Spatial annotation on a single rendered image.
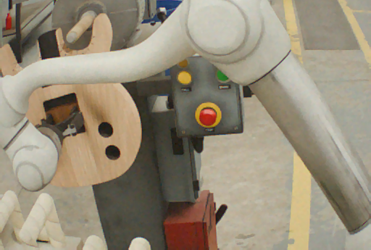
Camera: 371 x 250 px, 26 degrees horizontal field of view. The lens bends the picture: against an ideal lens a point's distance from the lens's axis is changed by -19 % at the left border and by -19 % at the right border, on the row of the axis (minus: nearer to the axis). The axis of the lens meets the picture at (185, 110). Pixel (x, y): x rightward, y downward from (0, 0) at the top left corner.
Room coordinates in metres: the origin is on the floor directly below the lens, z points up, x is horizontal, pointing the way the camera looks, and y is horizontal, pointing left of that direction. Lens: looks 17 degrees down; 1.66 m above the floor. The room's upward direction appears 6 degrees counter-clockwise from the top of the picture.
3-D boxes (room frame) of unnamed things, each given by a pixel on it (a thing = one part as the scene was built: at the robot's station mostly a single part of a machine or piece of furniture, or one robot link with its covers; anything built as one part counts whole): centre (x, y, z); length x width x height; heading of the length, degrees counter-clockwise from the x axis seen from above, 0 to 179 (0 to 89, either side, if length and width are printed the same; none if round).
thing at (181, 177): (2.43, 0.03, 0.93); 0.15 x 0.10 x 0.55; 172
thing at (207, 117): (2.14, -0.05, 0.98); 0.04 x 0.04 x 0.04; 82
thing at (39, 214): (1.23, 0.27, 1.12); 0.20 x 0.03 x 0.03; 171
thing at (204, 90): (2.27, -0.04, 0.99); 0.24 x 0.21 x 0.26; 172
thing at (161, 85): (2.28, 0.02, 1.02); 0.19 x 0.04 x 0.04; 82
